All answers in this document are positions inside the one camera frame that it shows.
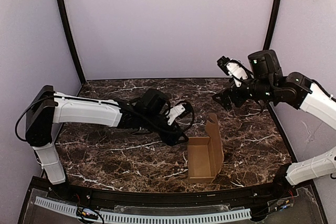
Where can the black left frame post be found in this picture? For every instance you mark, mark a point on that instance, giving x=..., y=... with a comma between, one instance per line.
x=70, y=40

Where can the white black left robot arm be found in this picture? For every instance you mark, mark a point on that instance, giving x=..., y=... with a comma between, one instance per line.
x=151, y=112

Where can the brown cardboard box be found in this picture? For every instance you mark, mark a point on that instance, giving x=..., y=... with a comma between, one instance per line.
x=205, y=155

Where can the black front rail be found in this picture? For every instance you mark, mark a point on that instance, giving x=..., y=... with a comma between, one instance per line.
x=255, y=198

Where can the black frame post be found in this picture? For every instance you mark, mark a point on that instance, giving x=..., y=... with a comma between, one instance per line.
x=70, y=40
x=272, y=24

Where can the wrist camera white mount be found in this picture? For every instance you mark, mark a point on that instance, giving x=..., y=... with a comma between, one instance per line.
x=234, y=69
x=180, y=110

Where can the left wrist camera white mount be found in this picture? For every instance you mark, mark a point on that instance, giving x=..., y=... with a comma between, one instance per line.
x=180, y=110

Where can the clear acrylic plate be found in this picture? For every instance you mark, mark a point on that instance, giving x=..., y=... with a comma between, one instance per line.
x=41, y=208

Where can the black right frame post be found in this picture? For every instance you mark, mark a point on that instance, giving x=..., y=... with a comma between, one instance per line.
x=272, y=24

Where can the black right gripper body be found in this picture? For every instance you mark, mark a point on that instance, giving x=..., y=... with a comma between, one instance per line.
x=231, y=97

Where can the white slotted cable duct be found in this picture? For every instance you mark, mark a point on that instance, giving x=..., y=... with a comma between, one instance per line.
x=137, y=215

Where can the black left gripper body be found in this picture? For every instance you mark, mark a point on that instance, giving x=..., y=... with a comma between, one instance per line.
x=173, y=135

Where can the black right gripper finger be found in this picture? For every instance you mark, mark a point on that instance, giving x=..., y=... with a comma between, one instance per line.
x=222, y=96
x=226, y=104

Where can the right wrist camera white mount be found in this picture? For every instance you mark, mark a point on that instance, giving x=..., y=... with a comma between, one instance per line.
x=234, y=69

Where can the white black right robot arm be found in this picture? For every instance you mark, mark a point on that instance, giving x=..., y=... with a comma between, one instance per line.
x=265, y=82

